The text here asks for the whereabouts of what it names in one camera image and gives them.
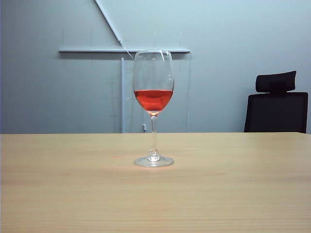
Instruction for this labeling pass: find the wine glass with red liquid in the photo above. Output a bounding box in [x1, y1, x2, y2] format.
[133, 50, 175, 168]

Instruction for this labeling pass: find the white horizontal wall rail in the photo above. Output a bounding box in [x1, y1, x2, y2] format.
[58, 47, 190, 54]

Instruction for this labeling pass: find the white diagonal wall rail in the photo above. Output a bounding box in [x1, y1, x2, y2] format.
[94, 0, 122, 46]

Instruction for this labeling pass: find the white vertical wall rail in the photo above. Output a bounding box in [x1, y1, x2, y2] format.
[121, 57, 126, 133]

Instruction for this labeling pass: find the thin white wire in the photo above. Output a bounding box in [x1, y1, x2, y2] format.
[123, 46, 136, 63]

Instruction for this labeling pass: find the black office chair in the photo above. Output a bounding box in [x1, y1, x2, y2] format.
[244, 70, 309, 133]

